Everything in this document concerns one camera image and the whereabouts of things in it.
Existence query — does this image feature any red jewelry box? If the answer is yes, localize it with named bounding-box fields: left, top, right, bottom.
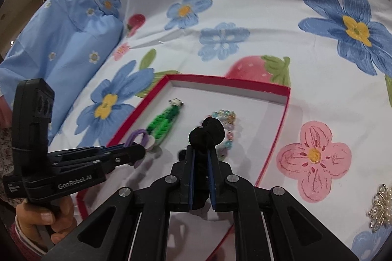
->
left=75, top=74, right=291, bottom=261

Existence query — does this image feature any person's left hand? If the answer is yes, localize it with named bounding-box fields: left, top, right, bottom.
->
left=15, top=196, right=78, bottom=246

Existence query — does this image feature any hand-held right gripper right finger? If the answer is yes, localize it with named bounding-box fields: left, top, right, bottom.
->
left=207, top=149, right=359, bottom=261

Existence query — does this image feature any floral bed sheet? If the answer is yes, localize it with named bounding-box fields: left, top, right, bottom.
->
left=46, top=0, right=392, bottom=261

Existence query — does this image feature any purple hair tie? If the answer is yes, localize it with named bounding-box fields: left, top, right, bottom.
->
left=124, top=129, right=157, bottom=168

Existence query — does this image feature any floral patterned cloth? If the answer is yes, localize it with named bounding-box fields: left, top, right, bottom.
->
left=0, top=126, right=17, bottom=206

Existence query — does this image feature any pastel beaded bracelet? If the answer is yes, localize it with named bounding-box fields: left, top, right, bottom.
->
left=199, top=109, right=237, bottom=158

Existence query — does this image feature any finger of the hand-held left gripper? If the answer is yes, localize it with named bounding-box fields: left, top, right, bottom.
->
left=52, top=145, right=146, bottom=177
left=49, top=143, right=132, bottom=157

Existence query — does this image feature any green woven bracelet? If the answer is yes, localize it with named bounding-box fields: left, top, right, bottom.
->
left=145, top=98, right=184, bottom=147

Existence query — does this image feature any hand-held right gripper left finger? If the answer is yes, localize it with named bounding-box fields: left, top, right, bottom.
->
left=41, top=146, right=196, bottom=261

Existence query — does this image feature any black scrunchie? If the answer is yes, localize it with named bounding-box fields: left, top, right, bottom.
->
left=188, top=117, right=225, bottom=211

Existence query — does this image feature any blue floral pillow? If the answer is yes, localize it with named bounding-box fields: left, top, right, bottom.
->
left=0, top=0, right=127, bottom=154

